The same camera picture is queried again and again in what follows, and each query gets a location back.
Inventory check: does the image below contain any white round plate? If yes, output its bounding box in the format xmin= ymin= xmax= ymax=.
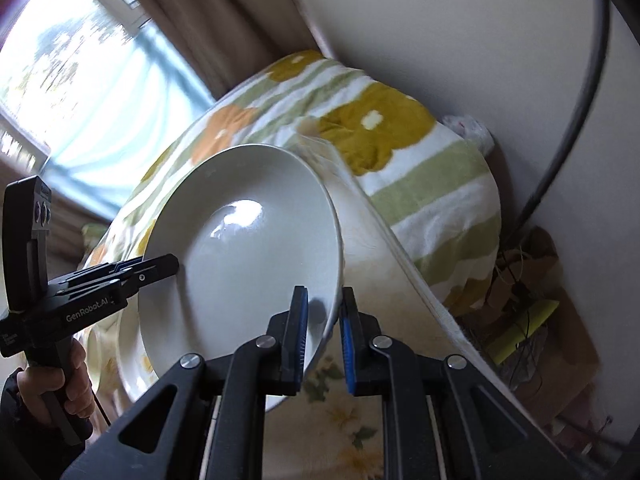
xmin=138 ymin=144 xmax=343 ymax=376

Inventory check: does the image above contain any person's left hand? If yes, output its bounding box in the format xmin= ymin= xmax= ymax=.
xmin=16 ymin=339 xmax=94 ymax=424

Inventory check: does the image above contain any white plate under held plate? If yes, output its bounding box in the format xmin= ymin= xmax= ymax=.
xmin=116 ymin=306 xmax=158 ymax=402

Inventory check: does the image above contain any cream floral tablecloth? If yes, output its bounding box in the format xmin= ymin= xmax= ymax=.
xmin=87 ymin=143 xmax=480 ymax=479

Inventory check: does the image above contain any yellow-green item on floor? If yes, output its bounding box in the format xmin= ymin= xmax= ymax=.
xmin=486 ymin=299 xmax=560 ymax=365

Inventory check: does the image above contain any floral striped blanket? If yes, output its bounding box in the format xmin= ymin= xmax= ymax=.
xmin=87 ymin=50 xmax=501 ymax=316

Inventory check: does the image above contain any black cable on wall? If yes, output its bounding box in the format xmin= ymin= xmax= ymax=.
xmin=512 ymin=0 xmax=612 ymax=231

